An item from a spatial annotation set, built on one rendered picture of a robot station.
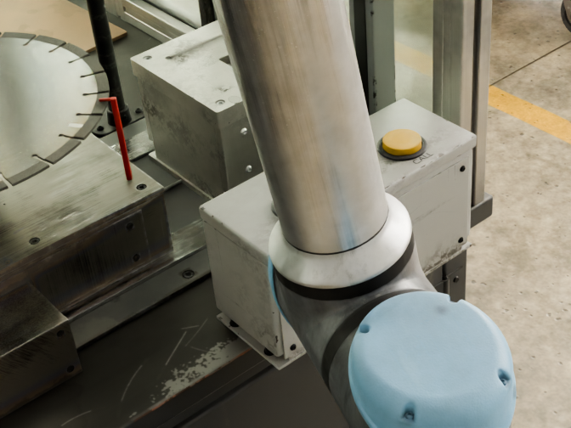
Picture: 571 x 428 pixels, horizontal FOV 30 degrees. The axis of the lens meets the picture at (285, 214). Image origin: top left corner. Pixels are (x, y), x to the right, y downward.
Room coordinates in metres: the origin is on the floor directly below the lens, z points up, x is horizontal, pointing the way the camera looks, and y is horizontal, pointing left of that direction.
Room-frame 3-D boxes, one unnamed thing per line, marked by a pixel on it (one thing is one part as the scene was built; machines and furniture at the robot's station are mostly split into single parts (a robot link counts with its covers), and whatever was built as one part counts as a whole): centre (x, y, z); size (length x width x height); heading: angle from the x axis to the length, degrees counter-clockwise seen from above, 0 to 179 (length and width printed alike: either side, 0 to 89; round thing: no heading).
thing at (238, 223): (0.88, -0.06, 0.82); 0.28 x 0.11 x 0.15; 126
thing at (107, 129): (1.25, 0.21, 0.76); 0.09 x 0.03 x 0.03; 126
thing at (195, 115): (1.13, 0.04, 0.82); 0.18 x 0.18 x 0.15; 36
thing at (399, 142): (0.91, -0.13, 0.90); 0.04 x 0.04 x 0.02
